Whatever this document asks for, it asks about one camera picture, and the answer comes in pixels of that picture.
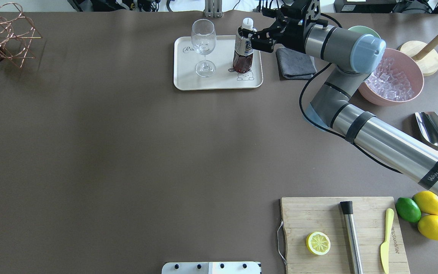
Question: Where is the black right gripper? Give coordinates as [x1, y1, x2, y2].
[242, 8, 317, 53]

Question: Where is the pink bowl of ice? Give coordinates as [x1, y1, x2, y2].
[358, 48, 424, 106]

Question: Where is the steel muddler black tip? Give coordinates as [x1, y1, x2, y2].
[340, 201, 364, 274]

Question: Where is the yellow plastic knife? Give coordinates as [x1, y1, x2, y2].
[379, 208, 394, 274]

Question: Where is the yellow lemon lower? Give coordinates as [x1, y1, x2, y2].
[417, 215, 438, 241]

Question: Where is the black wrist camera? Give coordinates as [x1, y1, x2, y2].
[280, 0, 321, 24]

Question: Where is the steel ice scoop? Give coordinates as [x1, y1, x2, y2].
[414, 112, 438, 148]

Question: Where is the yellow lemon upper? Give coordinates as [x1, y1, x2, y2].
[412, 191, 438, 215]

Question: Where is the wooden cup tree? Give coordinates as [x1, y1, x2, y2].
[398, 34, 438, 76]

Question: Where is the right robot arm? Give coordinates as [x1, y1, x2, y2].
[243, 0, 438, 196]

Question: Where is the bamboo cutting board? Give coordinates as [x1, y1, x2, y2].
[280, 197, 395, 274]

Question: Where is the grey folded cloth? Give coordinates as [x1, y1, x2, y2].
[275, 47, 317, 80]

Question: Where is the half lemon slice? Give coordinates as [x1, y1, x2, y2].
[306, 232, 331, 255]

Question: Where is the green lime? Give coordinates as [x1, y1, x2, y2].
[395, 197, 421, 223]

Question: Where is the green ceramic bowl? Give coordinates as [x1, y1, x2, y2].
[348, 25, 381, 38]

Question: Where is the copper wire bottle basket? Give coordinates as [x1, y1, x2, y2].
[0, 2, 43, 68]

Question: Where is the yellow lemon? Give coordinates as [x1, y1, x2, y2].
[417, 215, 438, 241]
[412, 191, 438, 215]

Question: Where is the aluminium frame post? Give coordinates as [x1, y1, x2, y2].
[204, 0, 223, 18]

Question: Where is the cream rabbit tray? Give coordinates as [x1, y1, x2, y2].
[173, 36, 263, 91]

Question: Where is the clear wine glass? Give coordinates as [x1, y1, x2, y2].
[191, 19, 217, 78]

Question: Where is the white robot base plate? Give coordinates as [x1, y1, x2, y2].
[161, 261, 262, 274]

